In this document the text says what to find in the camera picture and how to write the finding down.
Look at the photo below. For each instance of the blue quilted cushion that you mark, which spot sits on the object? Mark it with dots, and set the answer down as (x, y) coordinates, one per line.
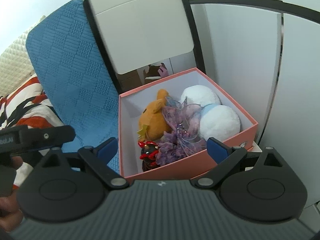
(71, 70)

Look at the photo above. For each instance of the small red black plush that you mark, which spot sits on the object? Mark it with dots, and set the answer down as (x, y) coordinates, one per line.
(148, 155)

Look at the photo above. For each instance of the pink cardboard box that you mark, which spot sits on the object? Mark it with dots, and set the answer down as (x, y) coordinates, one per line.
(133, 103)

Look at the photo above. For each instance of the person's hand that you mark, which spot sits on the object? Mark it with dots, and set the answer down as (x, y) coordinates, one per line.
(11, 215)

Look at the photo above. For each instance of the purple bunny plush with ribbon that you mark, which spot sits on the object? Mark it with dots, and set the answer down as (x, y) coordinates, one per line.
(184, 140)

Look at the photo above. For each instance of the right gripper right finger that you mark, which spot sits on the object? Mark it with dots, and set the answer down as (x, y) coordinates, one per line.
(236, 167)

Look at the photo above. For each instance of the small purple box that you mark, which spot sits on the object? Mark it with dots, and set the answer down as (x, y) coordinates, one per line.
(163, 72)

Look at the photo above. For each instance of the beige textured bedspread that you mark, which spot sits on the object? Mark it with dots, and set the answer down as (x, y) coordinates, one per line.
(16, 66)

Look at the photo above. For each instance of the white orange black blanket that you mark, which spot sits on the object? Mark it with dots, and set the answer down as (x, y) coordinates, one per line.
(28, 105)

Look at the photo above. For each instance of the brown cardboard box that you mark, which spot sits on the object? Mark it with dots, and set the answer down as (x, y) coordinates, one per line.
(139, 77)

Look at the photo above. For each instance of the white plush with blue scarf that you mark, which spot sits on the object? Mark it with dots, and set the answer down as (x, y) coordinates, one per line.
(216, 120)

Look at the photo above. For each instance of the brown bear plush blue shirt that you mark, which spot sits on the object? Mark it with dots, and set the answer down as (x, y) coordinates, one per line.
(152, 124)

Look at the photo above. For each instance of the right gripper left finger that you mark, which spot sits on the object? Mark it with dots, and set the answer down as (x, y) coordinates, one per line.
(87, 167)

